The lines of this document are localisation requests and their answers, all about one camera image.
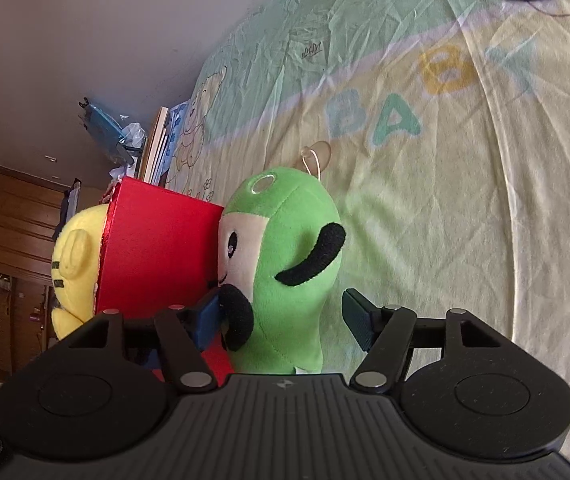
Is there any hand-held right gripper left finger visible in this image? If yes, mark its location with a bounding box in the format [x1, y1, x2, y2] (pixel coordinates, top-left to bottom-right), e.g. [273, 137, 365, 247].
[55, 289, 224, 395]

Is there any blue bag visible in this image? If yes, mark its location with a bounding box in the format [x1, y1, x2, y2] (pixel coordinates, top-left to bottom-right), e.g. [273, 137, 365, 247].
[78, 97, 134, 166]

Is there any green plush toy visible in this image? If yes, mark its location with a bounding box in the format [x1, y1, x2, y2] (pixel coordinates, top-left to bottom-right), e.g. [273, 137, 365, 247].
[216, 140, 347, 375]

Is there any red cardboard box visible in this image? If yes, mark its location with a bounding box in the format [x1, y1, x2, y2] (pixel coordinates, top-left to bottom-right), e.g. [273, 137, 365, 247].
[94, 176, 232, 385]

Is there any clear plastic bag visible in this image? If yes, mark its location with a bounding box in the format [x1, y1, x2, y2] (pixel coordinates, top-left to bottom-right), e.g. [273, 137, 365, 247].
[109, 122, 147, 181]

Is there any wooden wardrobe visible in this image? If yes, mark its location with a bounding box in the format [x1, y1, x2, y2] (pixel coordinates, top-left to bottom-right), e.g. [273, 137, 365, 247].
[0, 163, 104, 382]

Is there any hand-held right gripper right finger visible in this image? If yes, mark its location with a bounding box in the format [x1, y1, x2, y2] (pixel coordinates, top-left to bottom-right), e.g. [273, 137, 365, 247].
[340, 287, 518, 393]

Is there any blue printed book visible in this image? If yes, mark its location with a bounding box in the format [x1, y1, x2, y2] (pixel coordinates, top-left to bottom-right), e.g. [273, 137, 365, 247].
[162, 102, 192, 182]

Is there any yellow plush tiger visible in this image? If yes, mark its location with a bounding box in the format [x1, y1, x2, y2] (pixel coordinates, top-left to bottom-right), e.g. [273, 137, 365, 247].
[50, 203, 114, 342]

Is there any dark hanging garment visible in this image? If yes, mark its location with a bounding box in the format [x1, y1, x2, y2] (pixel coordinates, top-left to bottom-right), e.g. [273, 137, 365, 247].
[54, 177, 84, 241]

